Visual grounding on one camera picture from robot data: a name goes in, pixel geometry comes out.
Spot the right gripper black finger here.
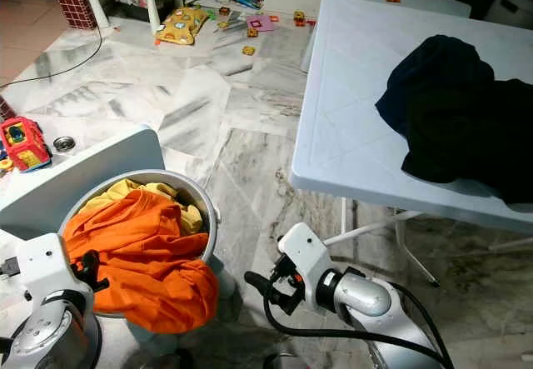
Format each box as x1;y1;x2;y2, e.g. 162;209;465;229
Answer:
243;270;280;302

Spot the orange garment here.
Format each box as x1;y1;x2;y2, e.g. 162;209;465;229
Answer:
62;187;220;336

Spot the yellow garment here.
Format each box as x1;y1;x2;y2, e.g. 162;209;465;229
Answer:
87;178;206;236

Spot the grey laundry basket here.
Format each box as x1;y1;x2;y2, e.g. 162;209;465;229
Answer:
78;168;222;321

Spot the pale blue plastic lid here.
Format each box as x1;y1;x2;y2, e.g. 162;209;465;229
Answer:
0;125;167;246

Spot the small metal bowl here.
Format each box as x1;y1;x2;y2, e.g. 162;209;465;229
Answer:
52;135;77;152

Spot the red toy truck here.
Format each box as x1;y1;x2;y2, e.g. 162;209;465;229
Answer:
0;117;53;173

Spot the white folding table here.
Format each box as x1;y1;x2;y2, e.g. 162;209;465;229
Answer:
290;0;533;288

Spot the black garment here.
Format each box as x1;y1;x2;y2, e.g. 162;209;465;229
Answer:
401;77;533;205

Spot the yellow patterned toy bag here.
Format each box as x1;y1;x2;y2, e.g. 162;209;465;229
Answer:
153;6;210;47

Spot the small white toy table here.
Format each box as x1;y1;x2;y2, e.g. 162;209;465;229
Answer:
78;0;185;37

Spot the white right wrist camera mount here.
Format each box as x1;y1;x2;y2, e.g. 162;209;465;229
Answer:
276;222;331;304

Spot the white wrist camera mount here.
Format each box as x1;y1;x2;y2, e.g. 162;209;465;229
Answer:
276;222;331;304
16;232;85;304

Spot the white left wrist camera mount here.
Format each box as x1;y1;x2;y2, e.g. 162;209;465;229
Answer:
16;232;85;304

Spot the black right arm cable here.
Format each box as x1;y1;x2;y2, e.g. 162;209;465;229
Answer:
262;284;453;369

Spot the thin black floor cable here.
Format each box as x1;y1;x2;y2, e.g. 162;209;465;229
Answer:
0;31;106;87

